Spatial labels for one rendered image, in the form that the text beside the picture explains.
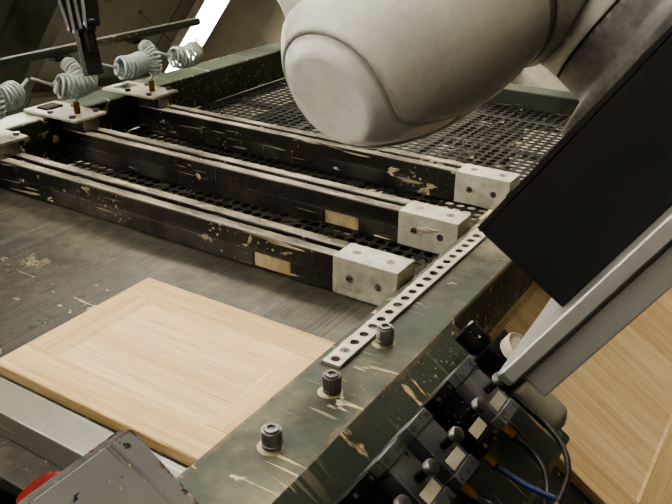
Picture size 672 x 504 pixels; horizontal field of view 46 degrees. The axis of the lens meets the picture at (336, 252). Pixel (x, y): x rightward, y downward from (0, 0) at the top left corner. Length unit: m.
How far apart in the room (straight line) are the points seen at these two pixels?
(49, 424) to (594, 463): 1.02
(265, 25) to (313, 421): 6.47
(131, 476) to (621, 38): 0.56
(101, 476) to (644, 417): 1.41
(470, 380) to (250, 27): 6.57
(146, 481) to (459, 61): 0.40
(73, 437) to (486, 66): 0.66
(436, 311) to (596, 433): 0.59
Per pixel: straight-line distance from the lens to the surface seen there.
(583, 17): 0.79
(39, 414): 1.08
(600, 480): 1.63
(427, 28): 0.63
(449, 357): 1.16
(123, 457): 0.63
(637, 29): 0.78
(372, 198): 1.59
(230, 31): 7.53
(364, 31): 0.62
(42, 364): 1.22
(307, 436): 0.97
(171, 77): 2.44
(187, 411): 1.08
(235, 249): 1.47
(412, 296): 1.25
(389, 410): 1.04
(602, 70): 0.79
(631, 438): 1.78
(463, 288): 1.30
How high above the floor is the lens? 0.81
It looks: 9 degrees up
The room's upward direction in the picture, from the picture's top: 46 degrees counter-clockwise
